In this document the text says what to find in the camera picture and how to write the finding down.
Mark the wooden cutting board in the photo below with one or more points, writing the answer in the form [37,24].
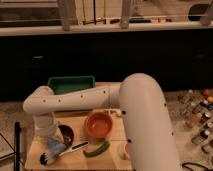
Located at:
[109,160]

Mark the dark purple bowl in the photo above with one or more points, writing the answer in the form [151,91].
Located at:
[67,133]

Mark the grey blue gripper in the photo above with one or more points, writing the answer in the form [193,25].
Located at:
[55,147]

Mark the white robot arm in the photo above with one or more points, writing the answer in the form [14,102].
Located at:
[145,114]

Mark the green plastic bin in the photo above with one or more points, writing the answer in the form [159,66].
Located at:
[67,84]

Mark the green pepper vegetable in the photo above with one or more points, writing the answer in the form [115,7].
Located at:
[102,148]

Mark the spice jar rack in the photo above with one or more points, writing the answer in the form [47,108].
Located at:
[194,112]

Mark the small orange white cup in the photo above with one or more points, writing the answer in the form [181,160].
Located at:
[125,152]

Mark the black metal stand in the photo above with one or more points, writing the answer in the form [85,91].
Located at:
[15,149]

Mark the orange bowl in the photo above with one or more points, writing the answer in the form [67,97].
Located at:
[98,125]

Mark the black bristle brush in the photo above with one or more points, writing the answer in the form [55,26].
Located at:
[48,158]

